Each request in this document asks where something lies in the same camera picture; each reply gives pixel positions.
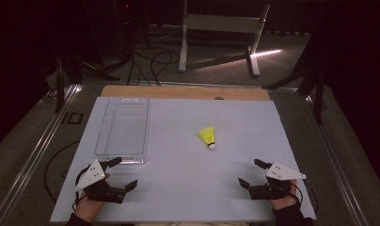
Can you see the person's right hand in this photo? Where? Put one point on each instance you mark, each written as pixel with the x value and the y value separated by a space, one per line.
pixel 287 202

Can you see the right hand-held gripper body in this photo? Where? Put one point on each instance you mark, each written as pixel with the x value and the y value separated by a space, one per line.
pixel 268 192

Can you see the white metal stand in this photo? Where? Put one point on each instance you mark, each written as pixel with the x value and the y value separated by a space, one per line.
pixel 221 23

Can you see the yellow shuttlecock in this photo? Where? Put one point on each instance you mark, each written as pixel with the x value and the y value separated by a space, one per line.
pixel 208 135

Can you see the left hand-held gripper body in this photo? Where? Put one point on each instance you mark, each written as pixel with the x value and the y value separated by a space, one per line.
pixel 102 191

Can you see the wooden table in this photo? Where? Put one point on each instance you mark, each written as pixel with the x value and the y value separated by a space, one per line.
pixel 185 92

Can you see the clear plastic container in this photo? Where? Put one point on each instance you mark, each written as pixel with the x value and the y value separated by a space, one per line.
pixel 123 128

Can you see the metal floor rail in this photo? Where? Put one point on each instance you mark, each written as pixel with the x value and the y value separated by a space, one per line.
pixel 37 150
pixel 335 157

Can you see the black stand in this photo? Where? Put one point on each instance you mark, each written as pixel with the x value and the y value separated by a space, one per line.
pixel 313 84

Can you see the person's left hand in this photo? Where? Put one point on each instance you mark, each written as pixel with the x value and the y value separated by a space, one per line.
pixel 86 208

